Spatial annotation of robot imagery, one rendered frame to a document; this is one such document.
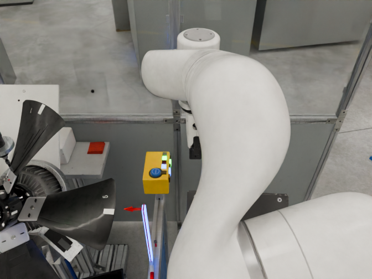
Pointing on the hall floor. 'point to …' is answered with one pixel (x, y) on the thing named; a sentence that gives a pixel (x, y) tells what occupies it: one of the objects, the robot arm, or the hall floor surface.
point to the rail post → (166, 237)
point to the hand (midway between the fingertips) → (195, 151)
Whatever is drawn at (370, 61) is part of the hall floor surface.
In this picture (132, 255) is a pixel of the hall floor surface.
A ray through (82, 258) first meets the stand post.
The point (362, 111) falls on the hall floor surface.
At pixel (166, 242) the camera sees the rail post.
